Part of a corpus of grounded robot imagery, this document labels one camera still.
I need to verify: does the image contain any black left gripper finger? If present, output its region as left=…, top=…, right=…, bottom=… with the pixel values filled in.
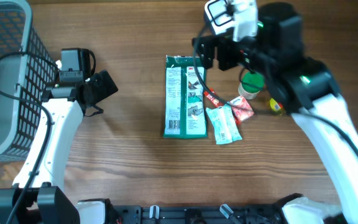
left=88, top=73, right=109, bottom=105
left=99, top=70, right=119, bottom=96

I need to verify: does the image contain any red Nescafe coffee sachet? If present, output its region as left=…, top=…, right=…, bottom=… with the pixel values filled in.
left=203, top=88, right=224, bottom=108

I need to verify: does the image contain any yellow oil bottle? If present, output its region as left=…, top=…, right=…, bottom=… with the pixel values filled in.
left=268, top=98, right=283, bottom=114

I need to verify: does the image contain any green 3M gloves package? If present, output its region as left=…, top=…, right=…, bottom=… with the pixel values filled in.
left=163, top=55, right=207, bottom=139

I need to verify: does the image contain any white wet wipe sachet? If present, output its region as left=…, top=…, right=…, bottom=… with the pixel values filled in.
left=206, top=105, right=242, bottom=145

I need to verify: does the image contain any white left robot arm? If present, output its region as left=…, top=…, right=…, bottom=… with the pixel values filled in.
left=0, top=48, right=120, bottom=223

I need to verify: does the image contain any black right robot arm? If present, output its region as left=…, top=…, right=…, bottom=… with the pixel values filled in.
left=192, top=1, right=358, bottom=223

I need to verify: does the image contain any white barcode scanner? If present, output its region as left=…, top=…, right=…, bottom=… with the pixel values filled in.
left=204, top=0, right=234, bottom=35

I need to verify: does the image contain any dark grey plastic basket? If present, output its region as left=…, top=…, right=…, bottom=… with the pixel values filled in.
left=0, top=1, right=56, bottom=162

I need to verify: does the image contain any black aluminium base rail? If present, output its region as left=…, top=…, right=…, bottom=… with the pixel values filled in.
left=106, top=204, right=287, bottom=224

